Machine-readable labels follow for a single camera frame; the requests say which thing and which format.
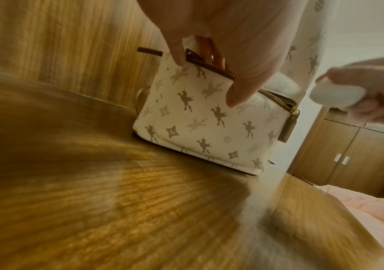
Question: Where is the person's left hand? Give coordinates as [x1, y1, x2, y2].
[135, 0, 313, 109]

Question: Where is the white earbuds case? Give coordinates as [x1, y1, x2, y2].
[309, 77, 367, 109]

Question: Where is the beige horse-print backpack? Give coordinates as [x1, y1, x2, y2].
[132, 0, 333, 176]

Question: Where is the dark wooden cabinet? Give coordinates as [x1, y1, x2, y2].
[287, 108, 384, 199]

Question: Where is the pink quilt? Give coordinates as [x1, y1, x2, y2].
[315, 184, 384, 264]

